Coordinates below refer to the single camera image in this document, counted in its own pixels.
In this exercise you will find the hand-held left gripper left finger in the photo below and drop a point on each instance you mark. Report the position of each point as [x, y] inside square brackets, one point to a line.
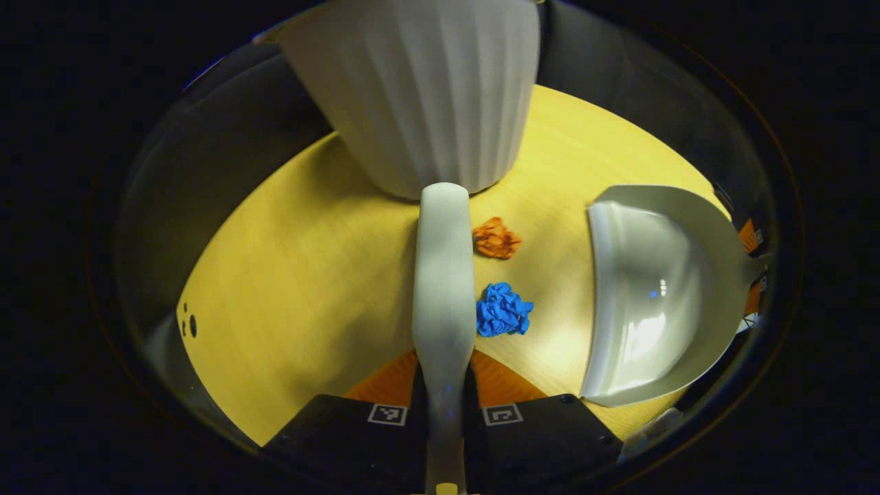
[344, 433]

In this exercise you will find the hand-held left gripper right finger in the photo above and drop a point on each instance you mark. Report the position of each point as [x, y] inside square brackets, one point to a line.
[543, 433]

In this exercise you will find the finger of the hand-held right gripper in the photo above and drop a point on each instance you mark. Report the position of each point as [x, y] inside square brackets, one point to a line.
[755, 302]
[751, 237]

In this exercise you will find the grey dustpan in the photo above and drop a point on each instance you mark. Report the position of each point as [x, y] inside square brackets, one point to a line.
[653, 295]

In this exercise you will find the blue paper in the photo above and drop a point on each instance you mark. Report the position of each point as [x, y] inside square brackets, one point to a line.
[503, 311]

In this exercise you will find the small white broom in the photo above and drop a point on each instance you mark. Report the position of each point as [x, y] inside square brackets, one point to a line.
[443, 289]

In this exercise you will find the orange paper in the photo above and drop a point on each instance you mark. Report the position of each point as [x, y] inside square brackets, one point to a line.
[496, 238]

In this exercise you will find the white ribbed garbage bin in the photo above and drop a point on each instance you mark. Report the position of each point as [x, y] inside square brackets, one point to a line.
[426, 89]

